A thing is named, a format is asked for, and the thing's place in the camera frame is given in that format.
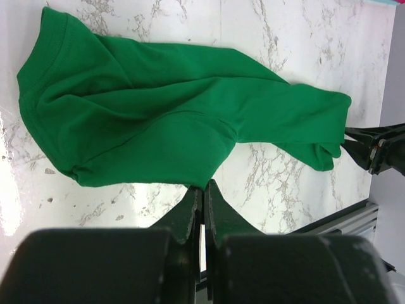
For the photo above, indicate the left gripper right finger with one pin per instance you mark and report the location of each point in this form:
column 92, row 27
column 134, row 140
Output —
column 220, row 220

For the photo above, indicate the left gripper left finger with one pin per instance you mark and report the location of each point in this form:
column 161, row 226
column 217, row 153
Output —
column 181, row 271

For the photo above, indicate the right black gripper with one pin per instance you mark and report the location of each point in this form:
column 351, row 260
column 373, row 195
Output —
column 376, row 149

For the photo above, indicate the green t shirt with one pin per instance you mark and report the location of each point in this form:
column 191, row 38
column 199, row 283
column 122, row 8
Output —
column 109, row 110

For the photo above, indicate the folded light blue t shirt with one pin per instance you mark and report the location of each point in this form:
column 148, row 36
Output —
column 382, row 2

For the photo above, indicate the aluminium frame rail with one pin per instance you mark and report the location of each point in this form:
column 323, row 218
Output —
column 357, row 219

